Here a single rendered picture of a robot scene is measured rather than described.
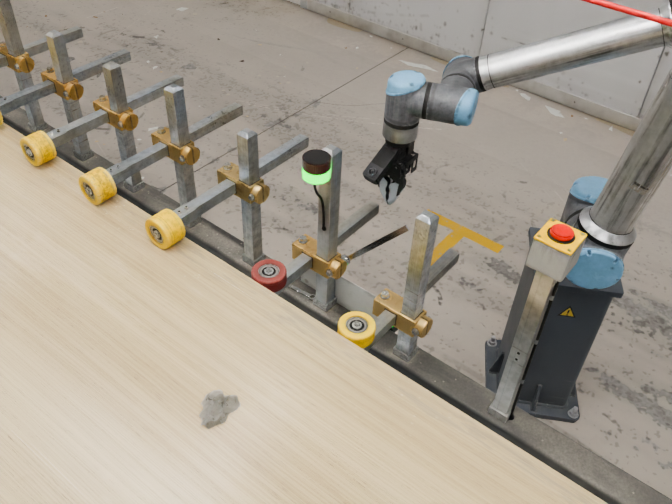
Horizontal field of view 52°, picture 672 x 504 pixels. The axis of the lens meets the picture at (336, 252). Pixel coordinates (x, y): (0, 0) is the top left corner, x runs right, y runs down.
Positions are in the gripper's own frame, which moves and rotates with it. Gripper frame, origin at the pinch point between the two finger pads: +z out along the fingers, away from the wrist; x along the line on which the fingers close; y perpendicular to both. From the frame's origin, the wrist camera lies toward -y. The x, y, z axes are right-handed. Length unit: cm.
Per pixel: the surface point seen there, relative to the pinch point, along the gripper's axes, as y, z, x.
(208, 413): -83, -9, -18
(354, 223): -16.9, -3.4, -1.3
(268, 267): -47.2, -8.5, 0.3
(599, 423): 39, 83, -71
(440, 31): 235, 65, 120
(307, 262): -35.7, -3.2, -1.5
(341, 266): -31.4, -3.1, -8.5
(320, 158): -36, -35, -5
